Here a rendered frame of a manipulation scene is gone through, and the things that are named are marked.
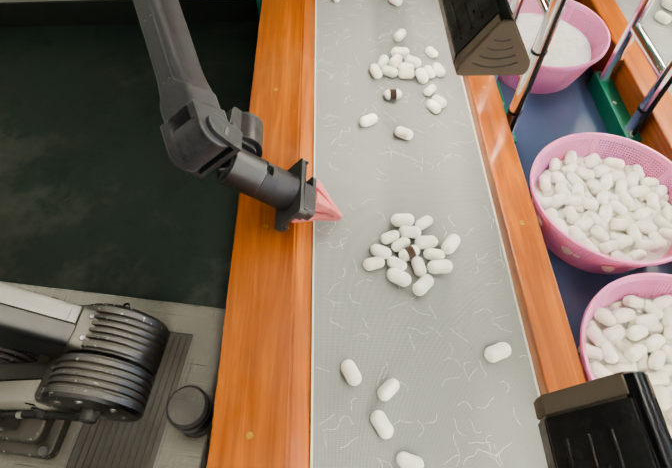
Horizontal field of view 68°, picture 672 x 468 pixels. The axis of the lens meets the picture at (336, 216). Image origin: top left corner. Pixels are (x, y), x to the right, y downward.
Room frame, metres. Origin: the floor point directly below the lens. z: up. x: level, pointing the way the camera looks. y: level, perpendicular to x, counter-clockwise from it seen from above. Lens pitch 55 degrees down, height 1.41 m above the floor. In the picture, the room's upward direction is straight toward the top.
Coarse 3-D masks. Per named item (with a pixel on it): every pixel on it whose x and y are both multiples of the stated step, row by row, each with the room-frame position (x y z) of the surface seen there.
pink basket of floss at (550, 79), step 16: (576, 16) 1.00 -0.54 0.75; (592, 16) 0.98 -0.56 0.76; (592, 32) 0.95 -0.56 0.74; (608, 32) 0.91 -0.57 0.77; (592, 48) 0.91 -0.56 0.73; (608, 48) 0.86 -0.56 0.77; (592, 64) 0.81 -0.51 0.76; (512, 80) 0.84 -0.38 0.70; (544, 80) 0.81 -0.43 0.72; (560, 80) 0.81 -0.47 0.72
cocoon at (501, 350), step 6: (504, 342) 0.24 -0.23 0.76; (486, 348) 0.23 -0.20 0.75; (492, 348) 0.23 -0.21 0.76; (498, 348) 0.23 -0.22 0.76; (504, 348) 0.23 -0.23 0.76; (510, 348) 0.23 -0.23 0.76; (486, 354) 0.22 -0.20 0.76; (492, 354) 0.22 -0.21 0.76; (498, 354) 0.22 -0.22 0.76; (504, 354) 0.22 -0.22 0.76; (492, 360) 0.22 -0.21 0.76; (498, 360) 0.22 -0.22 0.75
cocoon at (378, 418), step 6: (372, 414) 0.15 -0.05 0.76; (378, 414) 0.15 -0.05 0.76; (384, 414) 0.15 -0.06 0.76; (372, 420) 0.14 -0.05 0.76; (378, 420) 0.14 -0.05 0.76; (384, 420) 0.14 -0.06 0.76; (378, 426) 0.13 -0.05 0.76; (384, 426) 0.13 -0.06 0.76; (390, 426) 0.13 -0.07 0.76; (378, 432) 0.13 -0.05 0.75; (384, 432) 0.13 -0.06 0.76; (390, 432) 0.13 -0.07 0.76; (384, 438) 0.12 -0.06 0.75
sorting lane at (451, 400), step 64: (320, 0) 1.07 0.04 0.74; (384, 0) 1.07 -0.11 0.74; (320, 64) 0.84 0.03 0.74; (448, 64) 0.84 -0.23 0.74; (320, 128) 0.66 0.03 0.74; (384, 128) 0.66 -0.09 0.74; (448, 128) 0.66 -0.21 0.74; (384, 192) 0.51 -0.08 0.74; (448, 192) 0.51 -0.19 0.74; (320, 256) 0.38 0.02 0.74; (448, 256) 0.38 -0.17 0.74; (320, 320) 0.28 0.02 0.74; (384, 320) 0.28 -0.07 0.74; (448, 320) 0.28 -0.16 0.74; (512, 320) 0.28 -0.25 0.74; (320, 384) 0.19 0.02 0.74; (448, 384) 0.19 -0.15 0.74; (512, 384) 0.19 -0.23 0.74; (320, 448) 0.11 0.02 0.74; (384, 448) 0.11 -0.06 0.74; (448, 448) 0.11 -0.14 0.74; (512, 448) 0.11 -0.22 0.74
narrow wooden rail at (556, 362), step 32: (480, 96) 0.72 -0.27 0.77; (480, 128) 0.64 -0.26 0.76; (512, 160) 0.56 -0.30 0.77; (512, 192) 0.49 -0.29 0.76; (512, 224) 0.43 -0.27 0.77; (512, 256) 0.37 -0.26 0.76; (544, 256) 0.37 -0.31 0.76; (544, 288) 0.32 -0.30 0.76; (544, 320) 0.27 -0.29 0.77; (544, 352) 0.22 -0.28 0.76; (576, 352) 0.22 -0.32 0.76; (544, 384) 0.18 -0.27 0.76; (576, 384) 0.18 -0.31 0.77
